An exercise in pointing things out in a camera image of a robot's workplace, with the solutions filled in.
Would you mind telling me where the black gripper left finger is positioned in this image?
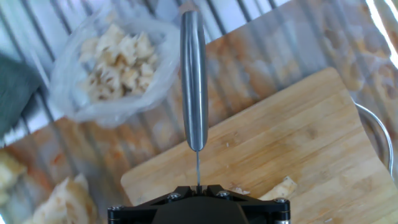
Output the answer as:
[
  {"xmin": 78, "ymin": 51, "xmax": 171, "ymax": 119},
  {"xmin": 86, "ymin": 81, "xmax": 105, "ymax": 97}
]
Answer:
[{"xmin": 107, "ymin": 185, "xmax": 198, "ymax": 224}]

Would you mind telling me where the bamboo cutting board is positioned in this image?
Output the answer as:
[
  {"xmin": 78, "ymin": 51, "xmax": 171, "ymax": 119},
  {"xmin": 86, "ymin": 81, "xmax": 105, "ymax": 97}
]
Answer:
[{"xmin": 120, "ymin": 67, "xmax": 398, "ymax": 224}]

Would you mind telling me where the steel cleaver knife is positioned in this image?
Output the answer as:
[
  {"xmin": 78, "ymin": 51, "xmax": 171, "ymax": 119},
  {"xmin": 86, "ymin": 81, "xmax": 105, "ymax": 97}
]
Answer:
[{"xmin": 179, "ymin": 10, "xmax": 210, "ymax": 187}]

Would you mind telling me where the diced lotus root heap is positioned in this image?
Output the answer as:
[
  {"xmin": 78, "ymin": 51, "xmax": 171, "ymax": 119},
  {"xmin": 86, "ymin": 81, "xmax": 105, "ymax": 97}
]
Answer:
[{"xmin": 77, "ymin": 24, "xmax": 159, "ymax": 102}]

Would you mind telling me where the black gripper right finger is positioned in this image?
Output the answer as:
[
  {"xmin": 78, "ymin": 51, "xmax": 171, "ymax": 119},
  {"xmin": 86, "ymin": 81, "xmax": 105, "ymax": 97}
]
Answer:
[{"xmin": 200, "ymin": 184, "xmax": 292, "ymax": 224}]

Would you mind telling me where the grey green cloth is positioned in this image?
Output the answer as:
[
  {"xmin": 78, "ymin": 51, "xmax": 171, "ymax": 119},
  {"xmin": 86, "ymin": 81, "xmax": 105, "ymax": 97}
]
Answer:
[{"xmin": 0, "ymin": 52, "xmax": 43, "ymax": 139}]

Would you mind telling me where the small pale lotus root piece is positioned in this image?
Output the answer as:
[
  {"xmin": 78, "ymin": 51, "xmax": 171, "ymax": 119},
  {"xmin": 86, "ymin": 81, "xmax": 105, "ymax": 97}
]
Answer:
[{"xmin": 73, "ymin": 173, "xmax": 90, "ymax": 190}]

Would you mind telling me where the marble pattern plastic mat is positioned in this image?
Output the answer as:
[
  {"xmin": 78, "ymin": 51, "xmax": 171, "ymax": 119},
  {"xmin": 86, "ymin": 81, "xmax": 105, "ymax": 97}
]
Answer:
[{"xmin": 0, "ymin": 0, "xmax": 398, "ymax": 224}]

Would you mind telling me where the long lotus root strip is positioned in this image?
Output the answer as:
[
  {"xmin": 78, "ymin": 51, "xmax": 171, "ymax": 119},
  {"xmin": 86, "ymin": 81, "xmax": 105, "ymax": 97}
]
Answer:
[{"xmin": 257, "ymin": 175, "xmax": 298, "ymax": 202}]

